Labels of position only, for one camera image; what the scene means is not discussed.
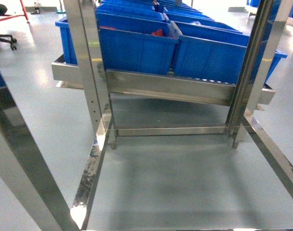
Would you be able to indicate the blue plastic bin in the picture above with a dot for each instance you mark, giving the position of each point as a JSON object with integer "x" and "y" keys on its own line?
{"x": 208, "y": 53}
{"x": 133, "y": 44}

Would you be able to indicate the stainless steel rack frame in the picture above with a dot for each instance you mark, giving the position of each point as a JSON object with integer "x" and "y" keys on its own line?
{"x": 169, "y": 177}

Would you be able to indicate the black office chair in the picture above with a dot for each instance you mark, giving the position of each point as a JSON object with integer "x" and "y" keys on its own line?
{"x": 5, "y": 34}

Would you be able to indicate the blue plastic bin right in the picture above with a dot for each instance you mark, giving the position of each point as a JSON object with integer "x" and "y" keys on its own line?
{"x": 208, "y": 53}

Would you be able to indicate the blue plastic bin left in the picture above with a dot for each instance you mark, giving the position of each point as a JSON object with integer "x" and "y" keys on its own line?
{"x": 133, "y": 44}

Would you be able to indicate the red metal workbench frame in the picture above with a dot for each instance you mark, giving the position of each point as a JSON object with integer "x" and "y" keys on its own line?
{"x": 12, "y": 16}

